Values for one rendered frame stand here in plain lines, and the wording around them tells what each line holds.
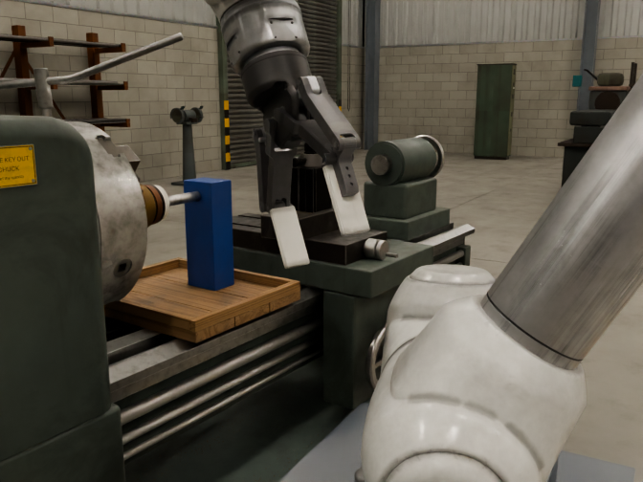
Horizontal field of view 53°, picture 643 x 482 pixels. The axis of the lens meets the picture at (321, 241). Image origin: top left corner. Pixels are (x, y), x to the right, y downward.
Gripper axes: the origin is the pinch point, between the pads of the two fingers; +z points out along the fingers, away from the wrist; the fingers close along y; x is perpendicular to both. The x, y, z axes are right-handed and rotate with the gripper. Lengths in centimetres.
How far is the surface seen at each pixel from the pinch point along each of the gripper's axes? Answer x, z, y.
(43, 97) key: -17, -39, -44
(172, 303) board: 2, -5, -66
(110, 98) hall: 194, -407, -814
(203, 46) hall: 377, -518, -870
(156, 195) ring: 0, -24, -55
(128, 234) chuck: -9.8, -13.5, -39.7
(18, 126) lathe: -24.8, -21.7, -15.5
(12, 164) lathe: -26.0, -17.7, -16.3
